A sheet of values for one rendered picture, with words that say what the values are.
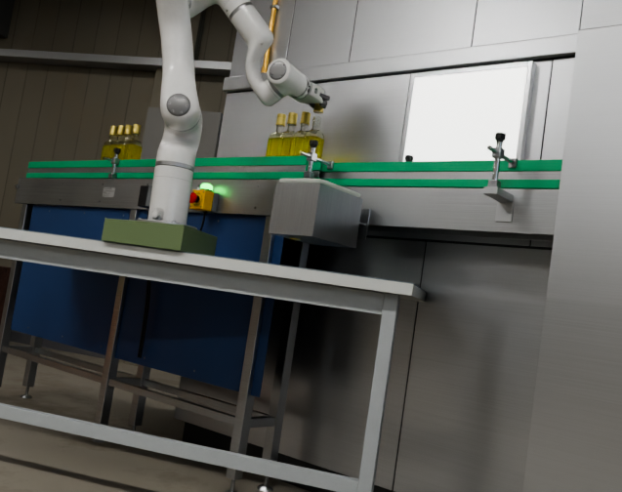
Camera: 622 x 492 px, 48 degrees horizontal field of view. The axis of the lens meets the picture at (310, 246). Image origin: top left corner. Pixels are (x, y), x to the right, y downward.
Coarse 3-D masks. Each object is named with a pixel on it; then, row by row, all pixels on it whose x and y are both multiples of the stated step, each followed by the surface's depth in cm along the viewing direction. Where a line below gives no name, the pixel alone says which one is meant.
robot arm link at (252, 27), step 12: (240, 12) 220; (252, 12) 220; (240, 24) 220; (252, 24) 219; (264, 24) 221; (252, 36) 220; (264, 36) 220; (252, 48) 220; (264, 48) 222; (252, 60) 221; (252, 72) 222; (252, 84) 223; (264, 84) 222; (264, 96) 222; (276, 96) 222
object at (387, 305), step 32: (0, 256) 223; (32, 256) 220; (64, 256) 217; (96, 256) 215; (224, 288) 203; (256, 288) 201; (288, 288) 199; (320, 288) 196; (384, 320) 190; (384, 352) 189; (384, 384) 188; (0, 416) 216; (32, 416) 213; (160, 448) 202; (192, 448) 200; (288, 480) 192; (320, 480) 190; (352, 480) 188
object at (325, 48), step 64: (256, 0) 298; (320, 0) 275; (384, 0) 256; (448, 0) 238; (512, 0) 224; (576, 0) 210; (320, 64) 270; (384, 64) 248; (448, 64) 232; (256, 128) 286; (320, 256) 255; (384, 256) 238; (448, 256) 223; (512, 256) 210
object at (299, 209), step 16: (288, 192) 204; (304, 192) 201; (320, 192) 198; (336, 192) 204; (272, 208) 207; (288, 208) 203; (304, 208) 200; (320, 208) 198; (336, 208) 204; (352, 208) 211; (272, 224) 206; (288, 224) 203; (304, 224) 199; (320, 224) 199; (336, 224) 205; (352, 224) 211; (304, 240) 214; (320, 240) 206; (336, 240) 205; (352, 240) 212
